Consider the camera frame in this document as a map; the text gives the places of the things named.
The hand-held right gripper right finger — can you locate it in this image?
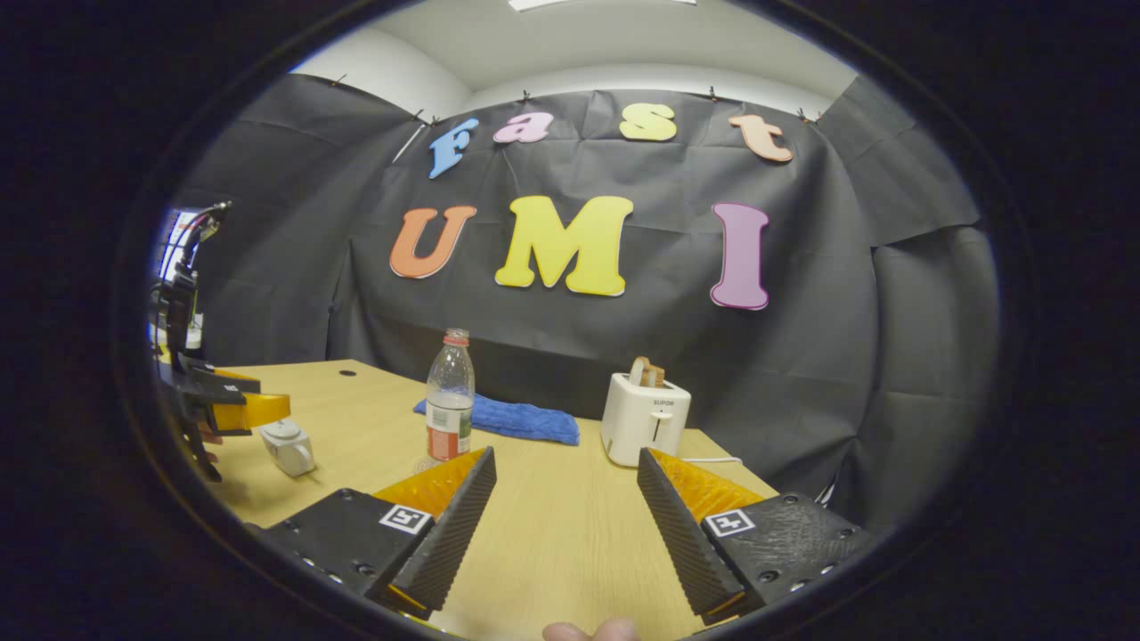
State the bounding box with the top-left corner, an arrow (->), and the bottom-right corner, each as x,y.
637,448 -> 874,624

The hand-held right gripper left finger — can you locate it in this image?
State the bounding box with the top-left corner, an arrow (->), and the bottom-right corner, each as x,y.
265,447 -> 498,621

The white teacup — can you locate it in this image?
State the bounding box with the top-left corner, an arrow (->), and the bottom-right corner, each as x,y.
264,432 -> 316,478

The clear plastic water bottle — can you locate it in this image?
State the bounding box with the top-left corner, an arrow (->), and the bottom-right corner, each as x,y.
426,328 -> 476,462

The computer monitor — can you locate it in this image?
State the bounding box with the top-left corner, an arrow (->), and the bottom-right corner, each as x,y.
159,209 -> 201,286

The white toaster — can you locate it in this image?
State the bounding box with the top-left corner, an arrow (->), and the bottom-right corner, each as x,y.
600,372 -> 692,467

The blue towel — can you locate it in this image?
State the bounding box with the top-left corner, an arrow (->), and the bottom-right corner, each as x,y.
412,394 -> 581,446

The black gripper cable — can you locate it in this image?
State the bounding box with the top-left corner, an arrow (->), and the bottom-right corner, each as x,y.
178,200 -> 234,277

